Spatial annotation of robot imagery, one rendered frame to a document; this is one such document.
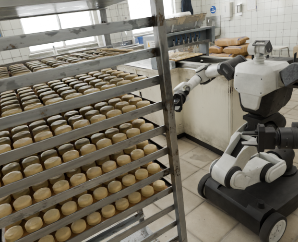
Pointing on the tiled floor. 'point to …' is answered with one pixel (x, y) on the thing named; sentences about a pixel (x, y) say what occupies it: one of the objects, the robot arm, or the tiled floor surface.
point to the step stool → (280, 51)
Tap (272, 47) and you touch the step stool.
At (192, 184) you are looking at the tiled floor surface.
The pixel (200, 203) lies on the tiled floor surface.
